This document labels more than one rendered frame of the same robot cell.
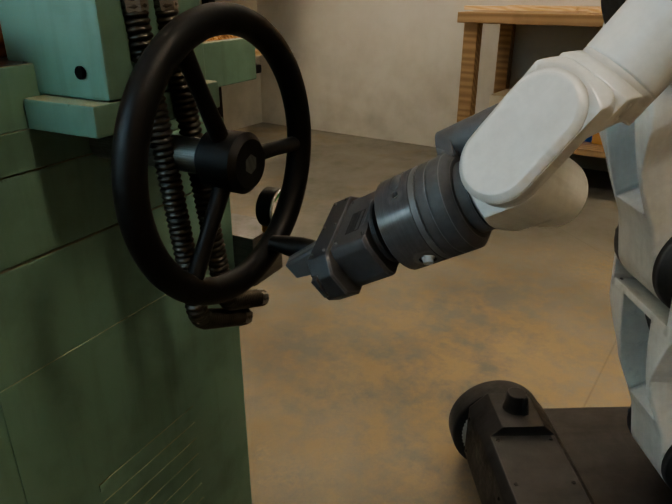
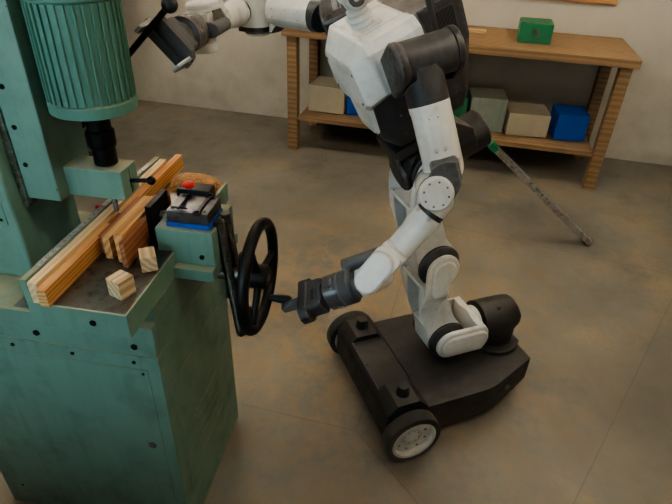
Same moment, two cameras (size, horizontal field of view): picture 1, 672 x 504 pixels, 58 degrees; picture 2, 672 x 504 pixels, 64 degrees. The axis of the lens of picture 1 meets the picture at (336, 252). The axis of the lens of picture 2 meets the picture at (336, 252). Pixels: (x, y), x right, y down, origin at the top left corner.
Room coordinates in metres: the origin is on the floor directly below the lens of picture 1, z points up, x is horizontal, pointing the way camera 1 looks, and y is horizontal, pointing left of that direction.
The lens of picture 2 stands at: (-0.48, 0.29, 1.59)
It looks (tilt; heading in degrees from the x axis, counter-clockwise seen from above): 33 degrees down; 340
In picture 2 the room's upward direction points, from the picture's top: 2 degrees clockwise
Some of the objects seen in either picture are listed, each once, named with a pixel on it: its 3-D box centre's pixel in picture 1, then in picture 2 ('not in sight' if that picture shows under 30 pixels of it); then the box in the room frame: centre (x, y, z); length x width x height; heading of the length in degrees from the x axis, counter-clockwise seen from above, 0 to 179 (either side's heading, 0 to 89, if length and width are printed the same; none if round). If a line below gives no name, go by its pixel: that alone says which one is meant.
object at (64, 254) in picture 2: not in sight; (111, 218); (0.76, 0.42, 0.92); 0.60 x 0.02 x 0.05; 152
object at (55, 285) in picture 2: not in sight; (125, 215); (0.77, 0.39, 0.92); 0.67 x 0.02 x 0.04; 152
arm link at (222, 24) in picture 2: not in sight; (203, 31); (1.00, 0.14, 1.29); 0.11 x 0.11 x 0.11; 62
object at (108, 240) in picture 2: not in sight; (129, 225); (0.71, 0.38, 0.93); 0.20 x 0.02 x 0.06; 152
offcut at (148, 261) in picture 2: not in sight; (148, 259); (0.57, 0.35, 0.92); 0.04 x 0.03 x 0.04; 2
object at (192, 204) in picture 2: not in sight; (195, 203); (0.66, 0.23, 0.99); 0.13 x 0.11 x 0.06; 152
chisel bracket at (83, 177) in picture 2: not in sight; (102, 179); (0.76, 0.42, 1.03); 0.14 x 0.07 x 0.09; 62
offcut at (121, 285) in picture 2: not in sight; (121, 284); (0.48, 0.40, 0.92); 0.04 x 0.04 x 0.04; 41
